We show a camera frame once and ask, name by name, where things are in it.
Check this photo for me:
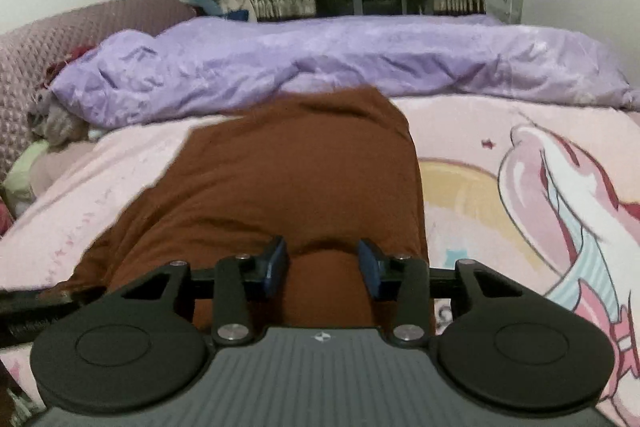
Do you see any grey plush toy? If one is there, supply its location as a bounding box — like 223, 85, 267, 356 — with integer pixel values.
27, 89, 91, 150

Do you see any mauve quilted headboard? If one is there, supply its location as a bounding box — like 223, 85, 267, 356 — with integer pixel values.
0, 0, 199, 184

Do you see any purple quilt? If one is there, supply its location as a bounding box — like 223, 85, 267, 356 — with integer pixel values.
50, 14, 640, 130

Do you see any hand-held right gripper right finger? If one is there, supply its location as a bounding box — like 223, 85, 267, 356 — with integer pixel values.
357, 239, 532, 347

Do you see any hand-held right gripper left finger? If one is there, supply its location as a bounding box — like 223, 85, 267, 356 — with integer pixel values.
106, 235, 290, 349

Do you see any light green cloth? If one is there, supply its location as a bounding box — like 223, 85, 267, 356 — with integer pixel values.
4, 141, 50, 214

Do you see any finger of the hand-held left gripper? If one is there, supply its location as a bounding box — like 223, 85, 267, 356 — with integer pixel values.
0, 289, 79, 311

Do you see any pink printed blanket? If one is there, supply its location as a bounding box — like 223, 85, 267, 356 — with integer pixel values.
0, 94, 640, 427

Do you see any brown jacket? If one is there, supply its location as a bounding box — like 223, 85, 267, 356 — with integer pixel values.
42, 86, 432, 334

